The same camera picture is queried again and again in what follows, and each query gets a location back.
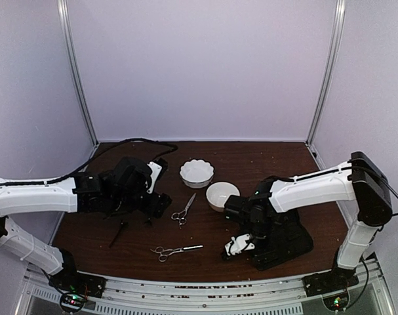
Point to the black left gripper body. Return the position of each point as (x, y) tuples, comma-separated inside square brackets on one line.
[(129, 201)]

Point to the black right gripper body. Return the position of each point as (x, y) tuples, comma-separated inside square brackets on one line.
[(262, 230)]

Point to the black zip tool case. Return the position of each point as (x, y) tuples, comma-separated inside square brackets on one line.
[(283, 240)]

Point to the silver pointed scissors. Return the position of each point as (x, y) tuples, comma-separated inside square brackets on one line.
[(180, 216)]

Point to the silver thinning scissors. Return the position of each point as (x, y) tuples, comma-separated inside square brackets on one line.
[(164, 254)]

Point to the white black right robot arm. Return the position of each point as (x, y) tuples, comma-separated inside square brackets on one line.
[(357, 179)]

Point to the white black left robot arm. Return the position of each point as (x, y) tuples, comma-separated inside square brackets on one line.
[(81, 192)]

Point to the white round bowl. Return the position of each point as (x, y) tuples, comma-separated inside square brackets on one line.
[(218, 193)]

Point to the white scalloped bowl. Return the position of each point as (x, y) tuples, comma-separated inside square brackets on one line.
[(196, 173)]

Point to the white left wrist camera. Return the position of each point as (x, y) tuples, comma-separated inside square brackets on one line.
[(155, 172)]

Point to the aluminium front rail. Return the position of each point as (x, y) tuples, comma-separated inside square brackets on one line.
[(273, 296)]

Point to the aluminium left corner post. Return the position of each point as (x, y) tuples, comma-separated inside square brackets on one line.
[(64, 17)]

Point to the aluminium corner post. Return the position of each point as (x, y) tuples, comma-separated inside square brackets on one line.
[(64, 17), (332, 55)]

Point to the aluminium right corner post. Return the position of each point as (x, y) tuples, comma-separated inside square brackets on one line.
[(332, 55)]

